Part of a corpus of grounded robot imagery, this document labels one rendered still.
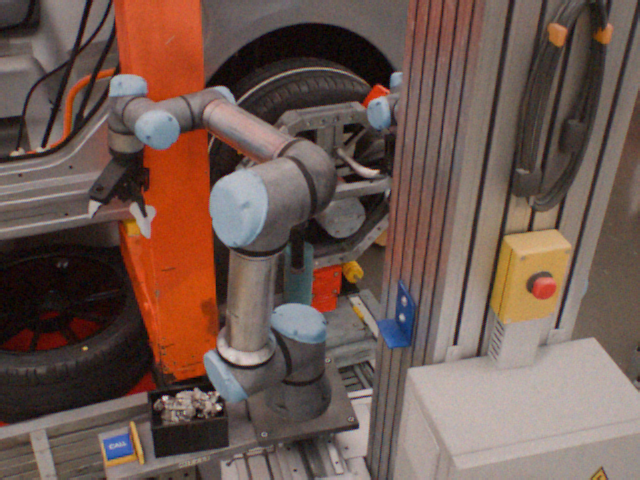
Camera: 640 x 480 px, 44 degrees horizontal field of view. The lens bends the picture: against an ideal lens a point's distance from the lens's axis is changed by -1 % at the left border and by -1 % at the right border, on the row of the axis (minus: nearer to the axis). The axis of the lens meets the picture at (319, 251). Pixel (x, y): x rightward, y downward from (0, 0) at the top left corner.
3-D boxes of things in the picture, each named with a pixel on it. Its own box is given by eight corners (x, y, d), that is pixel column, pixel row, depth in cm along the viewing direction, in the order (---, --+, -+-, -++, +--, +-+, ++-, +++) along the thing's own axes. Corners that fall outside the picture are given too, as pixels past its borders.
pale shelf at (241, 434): (248, 403, 229) (248, 395, 227) (267, 445, 216) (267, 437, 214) (98, 441, 215) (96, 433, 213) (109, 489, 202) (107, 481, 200)
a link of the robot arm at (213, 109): (368, 152, 135) (216, 70, 167) (317, 170, 129) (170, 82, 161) (365, 211, 141) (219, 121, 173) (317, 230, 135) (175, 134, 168)
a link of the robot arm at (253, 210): (289, 389, 165) (322, 178, 129) (228, 421, 157) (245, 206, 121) (257, 352, 171) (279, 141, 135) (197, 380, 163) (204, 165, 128)
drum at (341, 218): (338, 201, 253) (340, 162, 245) (366, 235, 237) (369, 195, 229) (297, 208, 249) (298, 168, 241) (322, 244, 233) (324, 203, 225)
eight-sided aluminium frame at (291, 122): (390, 242, 271) (404, 93, 240) (399, 252, 266) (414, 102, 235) (237, 273, 254) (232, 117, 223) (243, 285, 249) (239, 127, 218)
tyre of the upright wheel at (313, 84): (160, 201, 258) (318, 253, 296) (177, 239, 240) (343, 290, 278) (256, 21, 237) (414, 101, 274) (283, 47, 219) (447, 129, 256)
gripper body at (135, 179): (150, 192, 179) (153, 143, 173) (130, 207, 172) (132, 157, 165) (121, 182, 180) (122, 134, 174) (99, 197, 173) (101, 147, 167)
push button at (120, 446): (129, 437, 212) (128, 432, 210) (134, 457, 206) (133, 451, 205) (103, 444, 209) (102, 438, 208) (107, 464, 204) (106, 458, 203)
